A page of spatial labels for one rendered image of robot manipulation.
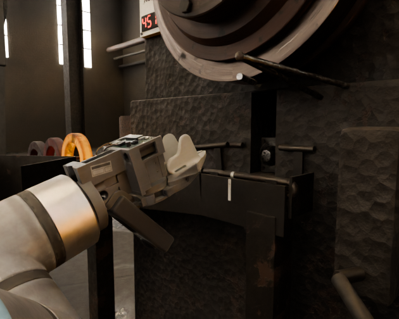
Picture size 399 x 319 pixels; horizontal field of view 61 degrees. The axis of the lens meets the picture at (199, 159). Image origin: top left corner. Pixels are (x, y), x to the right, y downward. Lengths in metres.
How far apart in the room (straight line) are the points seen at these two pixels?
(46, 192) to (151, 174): 0.13
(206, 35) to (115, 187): 0.33
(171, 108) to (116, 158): 0.49
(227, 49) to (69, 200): 0.38
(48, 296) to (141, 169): 0.17
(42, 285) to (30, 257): 0.03
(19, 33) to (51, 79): 1.44
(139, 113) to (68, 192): 0.65
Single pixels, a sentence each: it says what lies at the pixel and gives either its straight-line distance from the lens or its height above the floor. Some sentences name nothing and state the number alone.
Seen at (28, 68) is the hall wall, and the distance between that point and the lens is 11.07.
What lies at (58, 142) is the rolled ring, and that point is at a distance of 1.34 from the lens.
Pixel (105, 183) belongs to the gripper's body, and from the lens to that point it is 0.42.
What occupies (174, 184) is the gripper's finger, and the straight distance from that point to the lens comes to 0.44.
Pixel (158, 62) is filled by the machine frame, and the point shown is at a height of 0.98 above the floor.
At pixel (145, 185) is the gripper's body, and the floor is 0.73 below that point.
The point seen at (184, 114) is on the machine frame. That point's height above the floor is 0.83.
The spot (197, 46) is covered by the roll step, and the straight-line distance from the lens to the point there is 0.67.
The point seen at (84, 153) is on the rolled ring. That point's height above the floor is 0.71.
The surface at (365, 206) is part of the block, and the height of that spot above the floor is 0.70.
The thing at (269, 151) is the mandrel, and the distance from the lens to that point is 0.70.
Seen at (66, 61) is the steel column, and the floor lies 2.06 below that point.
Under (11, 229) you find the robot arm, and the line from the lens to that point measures 0.36.
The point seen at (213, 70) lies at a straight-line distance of 0.65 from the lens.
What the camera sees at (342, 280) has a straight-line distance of 0.49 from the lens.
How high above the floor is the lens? 0.81
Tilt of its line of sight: 6 degrees down
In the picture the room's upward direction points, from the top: straight up
